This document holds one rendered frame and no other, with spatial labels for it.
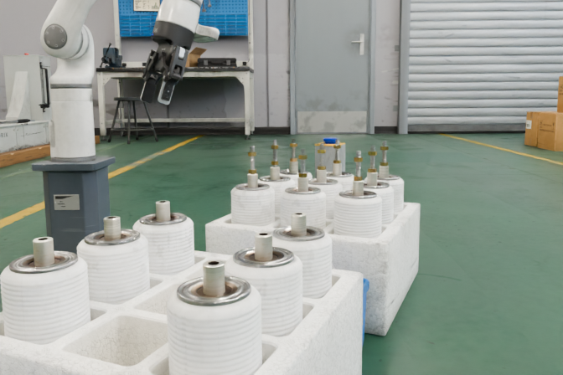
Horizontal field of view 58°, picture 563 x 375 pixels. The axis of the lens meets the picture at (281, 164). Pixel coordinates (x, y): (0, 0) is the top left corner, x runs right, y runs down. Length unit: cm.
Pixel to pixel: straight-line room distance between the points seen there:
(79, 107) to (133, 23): 508
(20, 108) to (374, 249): 389
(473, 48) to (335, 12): 165
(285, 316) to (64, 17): 88
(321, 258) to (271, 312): 14
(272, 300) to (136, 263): 22
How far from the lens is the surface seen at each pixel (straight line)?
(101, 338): 69
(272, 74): 615
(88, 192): 128
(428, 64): 631
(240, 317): 51
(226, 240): 109
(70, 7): 127
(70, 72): 131
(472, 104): 644
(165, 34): 98
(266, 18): 622
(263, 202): 109
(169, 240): 82
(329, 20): 621
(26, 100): 466
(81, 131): 128
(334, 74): 616
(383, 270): 98
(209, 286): 53
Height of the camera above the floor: 45
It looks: 8 degrees down
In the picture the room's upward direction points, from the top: straight up
